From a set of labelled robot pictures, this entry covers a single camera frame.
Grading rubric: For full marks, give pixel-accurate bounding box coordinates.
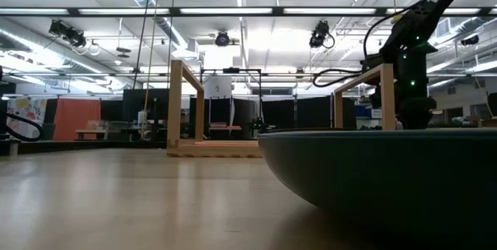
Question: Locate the round black ceiling camera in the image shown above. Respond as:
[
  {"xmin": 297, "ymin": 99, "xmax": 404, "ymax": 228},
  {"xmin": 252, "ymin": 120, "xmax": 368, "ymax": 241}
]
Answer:
[{"xmin": 214, "ymin": 30, "xmax": 231, "ymax": 47}]

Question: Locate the orange fabric panel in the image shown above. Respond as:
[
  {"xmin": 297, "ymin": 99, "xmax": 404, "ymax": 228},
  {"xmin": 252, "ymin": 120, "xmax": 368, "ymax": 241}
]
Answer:
[{"xmin": 52, "ymin": 98, "xmax": 103, "ymax": 142}]

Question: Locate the black partition curtain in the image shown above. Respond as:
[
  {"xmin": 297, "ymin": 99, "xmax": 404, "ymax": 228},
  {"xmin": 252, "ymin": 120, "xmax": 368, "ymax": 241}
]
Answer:
[{"xmin": 100, "ymin": 89, "xmax": 358, "ymax": 141}]

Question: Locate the colourful poster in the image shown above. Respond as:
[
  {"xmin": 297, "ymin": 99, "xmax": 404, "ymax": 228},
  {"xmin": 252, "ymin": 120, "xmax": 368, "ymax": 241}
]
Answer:
[{"xmin": 6, "ymin": 96, "xmax": 49, "ymax": 141}]

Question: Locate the large dark teal plate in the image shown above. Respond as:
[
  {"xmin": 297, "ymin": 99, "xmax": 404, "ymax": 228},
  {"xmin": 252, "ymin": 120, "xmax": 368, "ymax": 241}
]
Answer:
[{"xmin": 257, "ymin": 128, "xmax": 497, "ymax": 239}]

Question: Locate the blue storage bin with label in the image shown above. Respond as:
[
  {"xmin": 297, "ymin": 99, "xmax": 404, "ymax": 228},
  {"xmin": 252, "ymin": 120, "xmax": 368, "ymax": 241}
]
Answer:
[{"xmin": 355, "ymin": 104, "xmax": 384, "ymax": 120}]

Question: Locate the black ceiling spotlight with cable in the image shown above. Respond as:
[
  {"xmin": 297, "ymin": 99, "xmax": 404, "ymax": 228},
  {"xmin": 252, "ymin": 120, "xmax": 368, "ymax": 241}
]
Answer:
[{"xmin": 308, "ymin": 19, "xmax": 336, "ymax": 50}]

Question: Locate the black background frame stand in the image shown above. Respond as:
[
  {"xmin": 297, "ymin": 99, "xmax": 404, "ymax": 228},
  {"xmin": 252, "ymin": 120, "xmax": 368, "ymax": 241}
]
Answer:
[{"xmin": 200, "ymin": 67, "xmax": 263, "ymax": 134}]

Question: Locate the wooden bench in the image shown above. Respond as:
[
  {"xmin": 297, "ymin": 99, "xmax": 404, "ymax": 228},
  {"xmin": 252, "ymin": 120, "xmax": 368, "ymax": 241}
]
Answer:
[{"xmin": 75, "ymin": 127, "xmax": 109, "ymax": 141}]

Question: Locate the light wooden slatted shelf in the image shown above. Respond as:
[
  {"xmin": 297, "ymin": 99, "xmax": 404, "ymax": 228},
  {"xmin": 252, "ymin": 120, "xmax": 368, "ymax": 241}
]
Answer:
[{"xmin": 165, "ymin": 59, "xmax": 397, "ymax": 159}]

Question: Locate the white board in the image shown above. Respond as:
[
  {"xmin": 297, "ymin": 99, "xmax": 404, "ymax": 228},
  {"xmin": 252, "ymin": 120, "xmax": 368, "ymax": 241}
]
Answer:
[{"xmin": 203, "ymin": 76, "xmax": 234, "ymax": 100}]

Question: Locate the yellow hanging rope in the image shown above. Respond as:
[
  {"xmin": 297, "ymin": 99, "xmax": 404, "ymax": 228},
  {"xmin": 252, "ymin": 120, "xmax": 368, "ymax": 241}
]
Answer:
[{"xmin": 141, "ymin": 0, "xmax": 161, "ymax": 141}]

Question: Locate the red low table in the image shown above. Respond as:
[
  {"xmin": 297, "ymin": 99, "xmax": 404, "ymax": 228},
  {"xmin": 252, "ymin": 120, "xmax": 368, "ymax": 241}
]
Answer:
[{"xmin": 208, "ymin": 124, "xmax": 244, "ymax": 131}]

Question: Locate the black hanging cable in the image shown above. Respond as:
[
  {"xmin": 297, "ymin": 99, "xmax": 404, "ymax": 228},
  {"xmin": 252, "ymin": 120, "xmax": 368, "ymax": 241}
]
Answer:
[{"xmin": 131, "ymin": 0, "xmax": 151, "ymax": 90}]

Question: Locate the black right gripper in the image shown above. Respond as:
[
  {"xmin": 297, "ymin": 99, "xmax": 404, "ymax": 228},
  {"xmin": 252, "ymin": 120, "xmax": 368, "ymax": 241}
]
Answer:
[{"xmin": 396, "ymin": 96, "xmax": 438, "ymax": 130}]

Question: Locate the black left arm hose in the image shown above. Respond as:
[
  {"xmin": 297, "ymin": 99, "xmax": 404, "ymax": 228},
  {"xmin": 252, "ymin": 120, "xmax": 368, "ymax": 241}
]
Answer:
[{"xmin": 0, "ymin": 109, "xmax": 46, "ymax": 143}]

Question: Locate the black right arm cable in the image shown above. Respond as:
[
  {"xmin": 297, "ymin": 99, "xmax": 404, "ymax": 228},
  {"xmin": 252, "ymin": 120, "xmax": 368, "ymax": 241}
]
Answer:
[{"xmin": 312, "ymin": 7, "xmax": 415, "ymax": 89}]

